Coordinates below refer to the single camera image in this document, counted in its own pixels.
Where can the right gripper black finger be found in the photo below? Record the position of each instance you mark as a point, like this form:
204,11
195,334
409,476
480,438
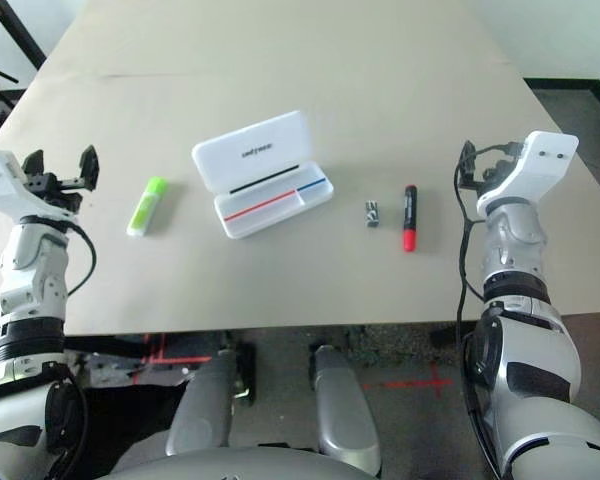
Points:
467,162

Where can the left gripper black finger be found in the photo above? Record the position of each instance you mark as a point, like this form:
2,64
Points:
88,167
34,164

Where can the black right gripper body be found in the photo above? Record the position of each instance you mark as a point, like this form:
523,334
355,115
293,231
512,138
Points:
492,175

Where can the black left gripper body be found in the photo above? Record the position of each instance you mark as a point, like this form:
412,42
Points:
50,187

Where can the green highlighter pen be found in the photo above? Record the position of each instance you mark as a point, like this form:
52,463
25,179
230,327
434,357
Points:
147,207

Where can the red and black marker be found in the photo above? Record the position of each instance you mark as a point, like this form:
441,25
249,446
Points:
410,220

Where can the white plastic pencil case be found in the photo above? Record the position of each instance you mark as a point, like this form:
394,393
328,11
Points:
260,150

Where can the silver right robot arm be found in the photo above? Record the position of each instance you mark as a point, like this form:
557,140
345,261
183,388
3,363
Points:
515,250

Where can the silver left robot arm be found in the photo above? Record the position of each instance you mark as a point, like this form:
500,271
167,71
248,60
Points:
30,270

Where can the black baseboard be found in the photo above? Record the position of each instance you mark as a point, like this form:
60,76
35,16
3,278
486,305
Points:
560,84

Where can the grey robot left leg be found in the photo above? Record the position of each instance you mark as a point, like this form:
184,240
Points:
200,410

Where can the grey robot leg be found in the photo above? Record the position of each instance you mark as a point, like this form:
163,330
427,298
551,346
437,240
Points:
345,410
200,410

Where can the grey robot right leg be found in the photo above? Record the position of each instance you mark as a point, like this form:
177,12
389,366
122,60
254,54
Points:
345,410

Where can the grey robot torso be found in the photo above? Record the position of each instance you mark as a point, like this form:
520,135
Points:
230,467

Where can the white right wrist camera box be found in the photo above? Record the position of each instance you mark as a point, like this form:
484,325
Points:
545,160

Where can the black metal frame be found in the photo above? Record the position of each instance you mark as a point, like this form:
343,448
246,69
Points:
35,47

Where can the black support bracket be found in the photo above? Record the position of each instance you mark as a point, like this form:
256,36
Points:
245,375

